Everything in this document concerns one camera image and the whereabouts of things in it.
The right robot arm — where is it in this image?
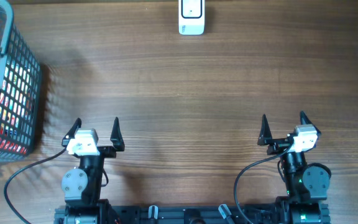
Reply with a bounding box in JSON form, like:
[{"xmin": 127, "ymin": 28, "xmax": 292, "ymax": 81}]
[{"xmin": 257, "ymin": 111, "xmax": 332, "ymax": 223}]

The right black cable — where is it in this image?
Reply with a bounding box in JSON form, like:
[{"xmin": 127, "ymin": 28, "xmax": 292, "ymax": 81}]
[{"xmin": 233, "ymin": 143, "xmax": 294, "ymax": 224}]

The black cable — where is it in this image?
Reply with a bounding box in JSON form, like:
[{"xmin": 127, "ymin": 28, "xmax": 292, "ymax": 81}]
[
  {"xmin": 233, "ymin": 143, "xmax": 294, "ymax": 224},
  {"xmin": 3, "ymin": 147, "xmax": 68, "ymax": 224}
]

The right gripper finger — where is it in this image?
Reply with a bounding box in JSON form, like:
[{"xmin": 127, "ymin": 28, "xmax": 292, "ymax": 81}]
[
  {"xmin": 257, "ymin": 114, "xmax": 273, "ymax": 146},
  {"xmin": 300, "ymin": 111, "xmax": 321, "ymax": 136}
]

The white barcode scanner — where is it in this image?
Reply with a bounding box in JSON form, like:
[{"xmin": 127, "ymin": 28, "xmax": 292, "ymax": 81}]
[{"xmin": 178, "ymin": 0, "xmax": 205, "ymax": 35}]

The grey plastic shopping basket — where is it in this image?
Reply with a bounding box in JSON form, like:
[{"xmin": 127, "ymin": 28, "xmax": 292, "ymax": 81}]
[{"xmin": 0, "ymin": 1, "xmax": 42, "ymax": 162}]

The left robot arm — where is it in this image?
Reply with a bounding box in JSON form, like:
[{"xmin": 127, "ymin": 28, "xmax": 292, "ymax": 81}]
[{"xmin": 53, "ymin": 118, "xmax": 125, "ymax": 224}]

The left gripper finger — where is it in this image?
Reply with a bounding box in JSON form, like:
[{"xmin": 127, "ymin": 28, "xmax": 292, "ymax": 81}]
[
  {"xmin": 110, "ymin": 117, "xmax": 125, "ymax": 151},
  {"xmin": 62, "ymin": 118, "xmax": 81, "ymax": 146}
]

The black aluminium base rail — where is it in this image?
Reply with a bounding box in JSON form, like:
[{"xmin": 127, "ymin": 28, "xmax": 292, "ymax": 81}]
[{"xmin": 53, "ymin": 203, "xmax": 331, "ymax": 224}]

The left black cable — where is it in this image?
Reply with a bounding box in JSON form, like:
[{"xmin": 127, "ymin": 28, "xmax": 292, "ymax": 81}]
[{"xmin": 3, "ymin": 147, "xmax": 68, "ymax": 224}]

